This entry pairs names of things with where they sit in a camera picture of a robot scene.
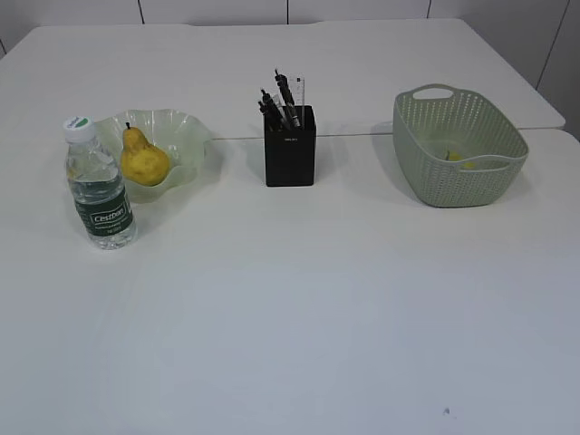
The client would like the black pen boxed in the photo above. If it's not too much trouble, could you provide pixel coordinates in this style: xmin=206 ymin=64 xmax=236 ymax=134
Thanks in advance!
xmin=258 ymin=101 xmax=282 ymax=131
xmin=260 ymin=89 xmax=290 ymax=131
xmin=275 ymin=69 xmax=301 ymax=129

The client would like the clear plastic water bottle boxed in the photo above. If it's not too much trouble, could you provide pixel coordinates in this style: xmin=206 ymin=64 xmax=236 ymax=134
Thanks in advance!
xmin=63 ymin=116 xmax=137 ymax=250

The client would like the green woven plastic basket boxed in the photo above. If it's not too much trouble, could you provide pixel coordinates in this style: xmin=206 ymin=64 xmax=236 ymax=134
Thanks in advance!
xmin=392 ymin=83 xmax=529 ymax=208

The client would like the yellow white waste paper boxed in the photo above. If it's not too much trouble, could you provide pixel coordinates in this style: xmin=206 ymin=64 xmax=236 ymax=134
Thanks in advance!
xmin=442 ymin=148 xmax=481 ymax=170

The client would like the yellow pear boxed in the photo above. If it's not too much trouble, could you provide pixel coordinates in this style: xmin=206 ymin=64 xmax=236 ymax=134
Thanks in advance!
xmin=121 ymin=122 xmax=170 ymax=187

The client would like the black square pen holder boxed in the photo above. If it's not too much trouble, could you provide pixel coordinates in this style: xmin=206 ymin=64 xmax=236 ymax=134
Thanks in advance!
xmin=263 ymin=105 xmax=316 ymax=188

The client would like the clear plastic ruler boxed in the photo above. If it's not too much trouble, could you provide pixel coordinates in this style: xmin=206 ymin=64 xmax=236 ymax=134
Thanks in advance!
xmin=295 ymin=76 xmax=305 ymax=126

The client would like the pale green glass plate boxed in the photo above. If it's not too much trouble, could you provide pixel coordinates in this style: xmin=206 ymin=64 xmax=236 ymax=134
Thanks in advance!
xmin=95 ymin=109 xmax=211 ymax=203

